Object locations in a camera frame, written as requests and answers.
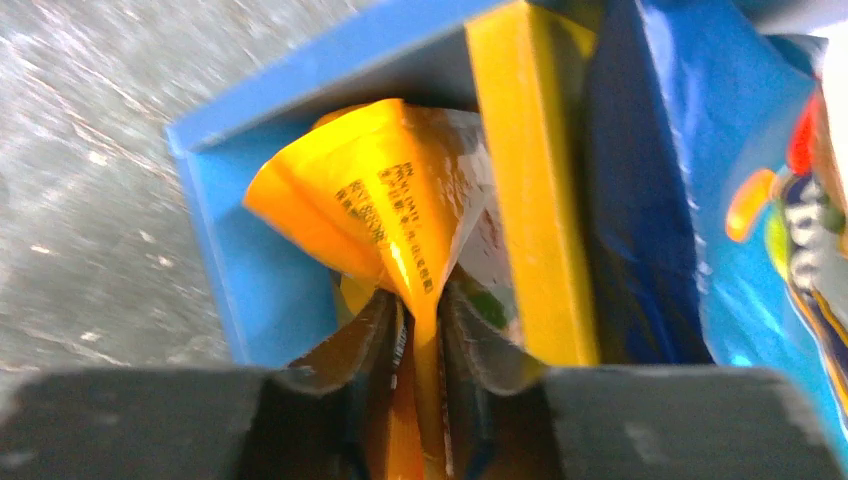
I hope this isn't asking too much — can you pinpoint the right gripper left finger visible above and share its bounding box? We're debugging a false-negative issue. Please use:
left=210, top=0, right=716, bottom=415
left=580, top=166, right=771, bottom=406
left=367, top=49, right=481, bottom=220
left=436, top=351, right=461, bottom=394
left=1, top=291, right=403, bottom=479

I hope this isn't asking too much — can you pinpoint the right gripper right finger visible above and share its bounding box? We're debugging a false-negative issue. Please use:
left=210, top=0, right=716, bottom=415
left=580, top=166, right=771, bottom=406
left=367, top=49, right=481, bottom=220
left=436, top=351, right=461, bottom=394
left=438, top=283, right=844, bottom=479

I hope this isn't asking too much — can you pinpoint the orange candy bag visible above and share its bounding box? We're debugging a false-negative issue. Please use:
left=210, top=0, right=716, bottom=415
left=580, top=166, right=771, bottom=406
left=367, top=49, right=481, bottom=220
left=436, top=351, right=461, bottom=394
left=243, top=98, right=521, bottom=479

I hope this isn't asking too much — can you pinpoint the blue candy bag right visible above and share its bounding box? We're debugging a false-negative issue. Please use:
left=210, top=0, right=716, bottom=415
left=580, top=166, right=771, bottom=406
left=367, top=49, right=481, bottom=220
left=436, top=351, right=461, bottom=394
left=586, top=1, right=847, bottom=463

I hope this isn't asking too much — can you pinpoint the blue pink yellow shelf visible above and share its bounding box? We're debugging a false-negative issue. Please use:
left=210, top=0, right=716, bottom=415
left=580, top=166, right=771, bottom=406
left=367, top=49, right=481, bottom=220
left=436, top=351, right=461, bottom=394
left=164, top=0, right=848, bottom=372

